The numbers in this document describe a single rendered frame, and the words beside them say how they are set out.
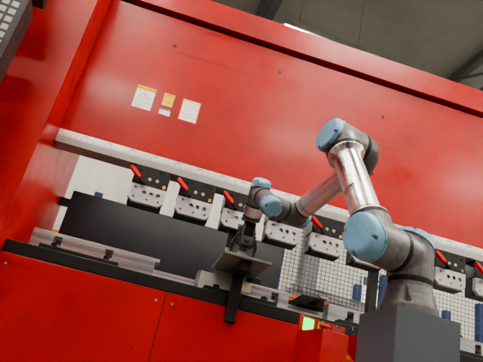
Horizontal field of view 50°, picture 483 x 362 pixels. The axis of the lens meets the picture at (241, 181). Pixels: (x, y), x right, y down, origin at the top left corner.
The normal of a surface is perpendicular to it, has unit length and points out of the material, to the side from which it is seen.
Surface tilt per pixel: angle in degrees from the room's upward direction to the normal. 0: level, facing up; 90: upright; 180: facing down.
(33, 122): 90
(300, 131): 90
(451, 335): 90
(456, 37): 180
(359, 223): 97
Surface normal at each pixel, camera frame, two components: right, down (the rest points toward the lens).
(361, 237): -0.80, -0.29
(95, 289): 0.23, -0.37
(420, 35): -0.19, 0.89
